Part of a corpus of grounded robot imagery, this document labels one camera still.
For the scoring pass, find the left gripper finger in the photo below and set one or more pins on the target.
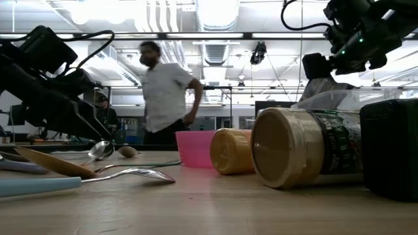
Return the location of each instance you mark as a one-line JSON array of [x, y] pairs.
[[72, 119], [96, 117]]

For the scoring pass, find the wooden spoon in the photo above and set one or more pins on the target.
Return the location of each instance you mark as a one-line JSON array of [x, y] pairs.
[[55, 164]]

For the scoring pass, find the green black spice box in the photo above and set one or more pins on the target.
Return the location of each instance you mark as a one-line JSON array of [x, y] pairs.
[[392, 150]]

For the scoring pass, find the furikake jar beige lid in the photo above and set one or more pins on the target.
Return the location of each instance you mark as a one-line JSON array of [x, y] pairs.
[[287, 147]]

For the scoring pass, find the orange spice bottle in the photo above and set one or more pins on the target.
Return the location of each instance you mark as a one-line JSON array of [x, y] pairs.
[[230, 151]]

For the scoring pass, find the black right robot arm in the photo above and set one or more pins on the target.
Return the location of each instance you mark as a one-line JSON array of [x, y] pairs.
[[405, 16]]

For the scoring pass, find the person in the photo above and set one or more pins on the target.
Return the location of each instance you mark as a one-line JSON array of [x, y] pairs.
[[107, 117], [165, 94]]

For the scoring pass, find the deep clear plastic bin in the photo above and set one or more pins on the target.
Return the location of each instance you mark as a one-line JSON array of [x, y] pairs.
[[375, 98]]

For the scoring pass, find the black computer monitor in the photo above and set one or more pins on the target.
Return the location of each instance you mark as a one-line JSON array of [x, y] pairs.
[[14, 114]]

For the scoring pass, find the all-metal spoon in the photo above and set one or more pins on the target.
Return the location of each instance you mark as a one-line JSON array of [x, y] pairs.
[[128, 151]]

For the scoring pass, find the black hanging ceiling device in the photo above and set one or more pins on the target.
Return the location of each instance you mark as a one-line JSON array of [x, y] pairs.
[[258, 53]]

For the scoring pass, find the black overhead crossbar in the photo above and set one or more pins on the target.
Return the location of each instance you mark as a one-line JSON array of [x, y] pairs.
[[247, 36]]

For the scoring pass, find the pink plastic bowl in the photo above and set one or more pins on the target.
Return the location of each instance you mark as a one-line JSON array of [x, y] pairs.
[[194, 148]]

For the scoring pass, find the white ceiling pipes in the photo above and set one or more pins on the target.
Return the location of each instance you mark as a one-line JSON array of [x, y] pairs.
[[173, 19]]

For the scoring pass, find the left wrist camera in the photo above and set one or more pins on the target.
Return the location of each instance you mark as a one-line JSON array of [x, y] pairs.
[[45, 49]]

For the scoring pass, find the dark wall screen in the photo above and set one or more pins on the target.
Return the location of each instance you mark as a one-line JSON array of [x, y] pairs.
[[274, 104]]

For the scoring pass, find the black workstation frame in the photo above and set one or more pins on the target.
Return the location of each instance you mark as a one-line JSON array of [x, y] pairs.
[[231, 111]]

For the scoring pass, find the silver ventilation duct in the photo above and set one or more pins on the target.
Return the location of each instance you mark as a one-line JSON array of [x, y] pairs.
[[217, 19]]

